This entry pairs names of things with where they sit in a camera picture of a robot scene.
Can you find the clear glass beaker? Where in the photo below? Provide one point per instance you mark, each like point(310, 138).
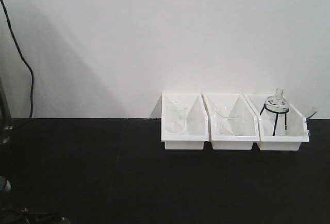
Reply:
point(175, 116)

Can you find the left white plastic bin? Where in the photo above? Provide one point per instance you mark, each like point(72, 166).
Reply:
point(195, 132)

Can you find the white plastic bin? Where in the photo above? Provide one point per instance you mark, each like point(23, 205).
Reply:
point(195, 132)
point(246, 131)
point(297, 132)

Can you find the clear glass funnel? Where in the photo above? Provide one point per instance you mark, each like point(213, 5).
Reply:
point(227, 117)

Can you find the middle white plastic bin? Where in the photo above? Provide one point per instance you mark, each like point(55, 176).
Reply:
point(246, 131)

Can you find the inverted glass flask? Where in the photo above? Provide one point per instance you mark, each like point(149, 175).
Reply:
point(277, 104)

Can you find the right white plastic bin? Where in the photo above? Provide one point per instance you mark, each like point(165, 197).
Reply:
point(297, 132)

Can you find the clear glass tube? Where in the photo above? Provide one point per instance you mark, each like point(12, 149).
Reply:
point(310, 114)

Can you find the grey metal stand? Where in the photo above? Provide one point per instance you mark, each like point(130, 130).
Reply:
point(6, 121)

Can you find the black wire tripod stand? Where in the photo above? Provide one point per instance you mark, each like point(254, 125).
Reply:
point(280, 125)

